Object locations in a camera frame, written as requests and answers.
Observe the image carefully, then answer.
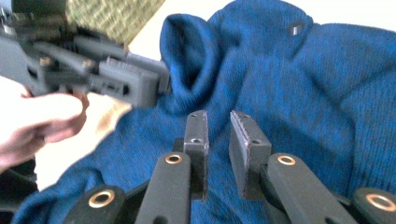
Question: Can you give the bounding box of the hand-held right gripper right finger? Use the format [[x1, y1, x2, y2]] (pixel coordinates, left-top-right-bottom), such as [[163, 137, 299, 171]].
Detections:
[[228, 110, 274, 201]]

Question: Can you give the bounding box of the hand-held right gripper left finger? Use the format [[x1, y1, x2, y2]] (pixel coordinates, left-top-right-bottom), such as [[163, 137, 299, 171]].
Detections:
[[182, 109, 210, 201]]

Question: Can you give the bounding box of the green woven basket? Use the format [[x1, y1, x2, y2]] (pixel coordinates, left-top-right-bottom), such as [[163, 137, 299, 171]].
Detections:
[[64, 0, 166, 46]]

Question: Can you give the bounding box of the blue fishbone print sweater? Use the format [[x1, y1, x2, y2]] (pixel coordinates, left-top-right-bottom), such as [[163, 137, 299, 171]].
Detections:
[[10, 0, 396, 224]]

